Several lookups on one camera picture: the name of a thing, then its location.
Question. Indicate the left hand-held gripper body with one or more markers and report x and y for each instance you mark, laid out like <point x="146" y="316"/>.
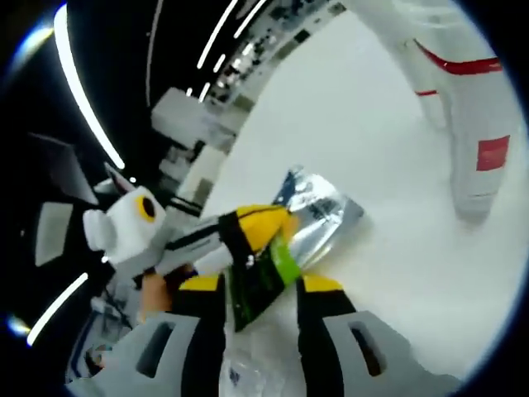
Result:
<point x="124" y="231"/>

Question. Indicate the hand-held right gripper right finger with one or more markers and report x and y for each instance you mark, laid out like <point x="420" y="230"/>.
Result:
<point x="314" y="347"/>

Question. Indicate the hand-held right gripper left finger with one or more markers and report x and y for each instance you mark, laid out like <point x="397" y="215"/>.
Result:
<point x="198" y="343"/>

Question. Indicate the clear skincare sachet dark print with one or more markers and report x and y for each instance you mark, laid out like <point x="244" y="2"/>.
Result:
<point x="256" y="376"/>

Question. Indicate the green black skincare sachet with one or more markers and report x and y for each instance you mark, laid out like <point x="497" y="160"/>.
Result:
<point x="258" y="289"/>

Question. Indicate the silver blue skincare sachet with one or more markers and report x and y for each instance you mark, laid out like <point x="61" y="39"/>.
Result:
<point x="326" y="211"/>

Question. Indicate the white skincare tube red label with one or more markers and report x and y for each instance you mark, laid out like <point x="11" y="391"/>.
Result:
<point x="471" y="173"/>

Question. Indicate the person's left hand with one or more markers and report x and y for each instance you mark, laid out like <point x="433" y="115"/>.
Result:
<point x="156" y="297"/>

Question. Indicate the long ceiling light strip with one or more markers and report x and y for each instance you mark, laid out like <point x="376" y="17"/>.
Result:
<point x="82" y="99"/>

